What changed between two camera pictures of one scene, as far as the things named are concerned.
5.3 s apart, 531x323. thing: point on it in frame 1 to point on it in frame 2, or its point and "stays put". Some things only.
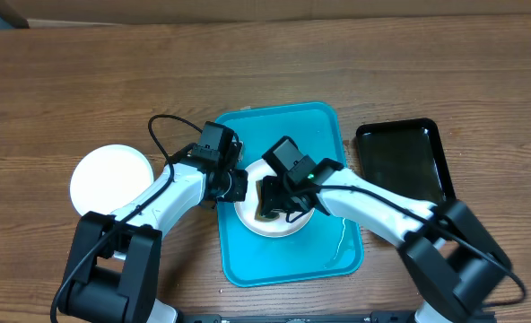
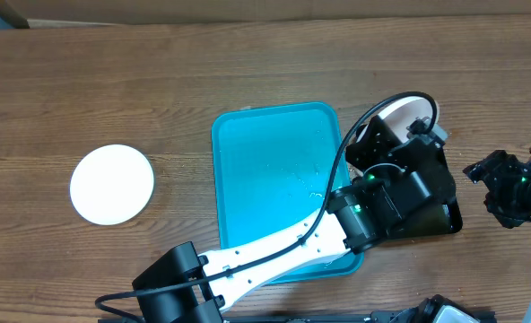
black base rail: x=395 y=317 stays put
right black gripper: x=277 y=187 to x=492 y=171
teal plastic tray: x=329 y=248 stays put
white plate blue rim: x=106 y=178 stays put
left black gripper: x=239 y=192 to x=368 y=146
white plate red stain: x=246 y=209 to x=403 y=114
